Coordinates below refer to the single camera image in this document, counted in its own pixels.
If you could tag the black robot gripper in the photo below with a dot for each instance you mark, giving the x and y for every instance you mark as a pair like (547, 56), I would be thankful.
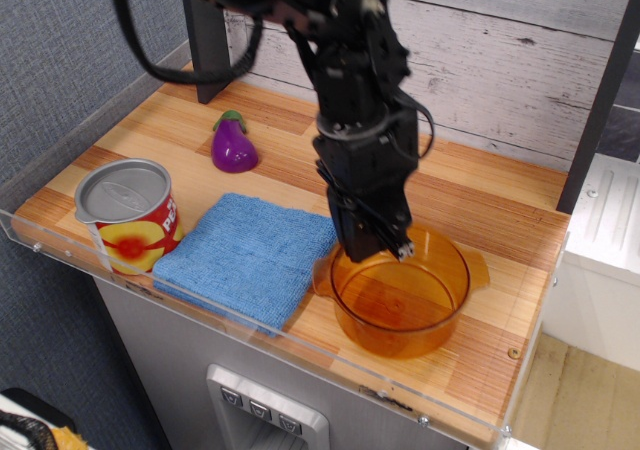
(366, 168)

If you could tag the orange transparent plastic pot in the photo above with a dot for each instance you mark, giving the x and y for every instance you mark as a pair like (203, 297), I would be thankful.
(402, 309)

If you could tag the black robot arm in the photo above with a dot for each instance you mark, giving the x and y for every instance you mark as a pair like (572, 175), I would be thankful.
(349, 50)

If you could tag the blue microfiber cloth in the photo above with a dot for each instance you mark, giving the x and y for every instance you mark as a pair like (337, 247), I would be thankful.
(248, 260)

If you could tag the clear acrylic table guard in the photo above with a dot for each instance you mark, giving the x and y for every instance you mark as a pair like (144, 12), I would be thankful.
(126, 353)

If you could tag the purple toy eggplant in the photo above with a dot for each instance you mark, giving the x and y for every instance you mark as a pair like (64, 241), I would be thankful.
(231, 149)

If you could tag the toy fridge dispenser panel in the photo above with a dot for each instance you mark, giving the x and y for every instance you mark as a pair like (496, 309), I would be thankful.
(253, 416)

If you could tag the white plastic side cabinet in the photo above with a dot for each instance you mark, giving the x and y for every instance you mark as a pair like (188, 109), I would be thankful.
(593, 302)

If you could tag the red yellow peach can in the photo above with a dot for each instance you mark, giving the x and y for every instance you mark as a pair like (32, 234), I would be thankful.
(132, 217)

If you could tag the yellow black object bottom left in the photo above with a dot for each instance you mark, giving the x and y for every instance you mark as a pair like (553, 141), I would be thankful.
(28, 422)

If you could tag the black left frame post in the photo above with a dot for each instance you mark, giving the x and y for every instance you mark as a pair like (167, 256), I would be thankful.
(206, 29)

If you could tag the black frame post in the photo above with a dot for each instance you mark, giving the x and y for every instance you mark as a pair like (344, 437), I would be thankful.
(614, 72)
(206, 29)

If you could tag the black right frame post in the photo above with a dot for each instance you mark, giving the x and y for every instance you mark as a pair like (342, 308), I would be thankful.
(614, 72)

